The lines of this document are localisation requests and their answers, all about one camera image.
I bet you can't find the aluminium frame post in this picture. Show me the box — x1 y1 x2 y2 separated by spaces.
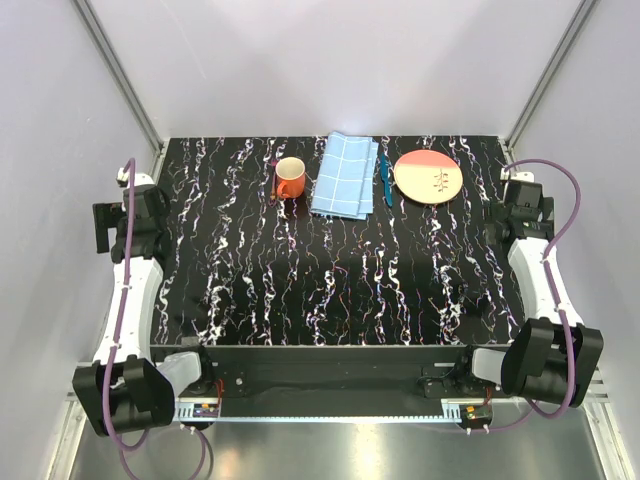
503 0 600 152
70 0 164 156

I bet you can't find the right aluminium frame post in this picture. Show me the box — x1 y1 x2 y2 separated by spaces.
503 0 600 152

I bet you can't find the grey cable duct rail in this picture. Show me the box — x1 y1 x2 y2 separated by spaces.
173 398 462 425

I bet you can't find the blue plastic knife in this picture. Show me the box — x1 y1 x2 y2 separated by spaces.
380 153 393 208

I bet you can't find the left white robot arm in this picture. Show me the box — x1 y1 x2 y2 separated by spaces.
72 167 216 437

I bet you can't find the blue checked cloth napkin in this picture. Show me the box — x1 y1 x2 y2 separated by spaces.
310 132 378 220

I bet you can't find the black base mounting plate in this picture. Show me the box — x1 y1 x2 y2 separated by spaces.
149 343 511 401

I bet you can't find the orange ceramic mug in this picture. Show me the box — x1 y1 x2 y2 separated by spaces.
275 157 306 199

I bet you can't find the left aluminium frame post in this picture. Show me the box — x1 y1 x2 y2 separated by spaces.
70 0 164 156

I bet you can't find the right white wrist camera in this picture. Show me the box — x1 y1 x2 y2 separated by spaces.
500 167 535 183

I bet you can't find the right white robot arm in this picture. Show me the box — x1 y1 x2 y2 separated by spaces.
453 170 604 412

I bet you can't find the pink and cream plate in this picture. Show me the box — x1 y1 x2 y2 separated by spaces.
393 150 463 205

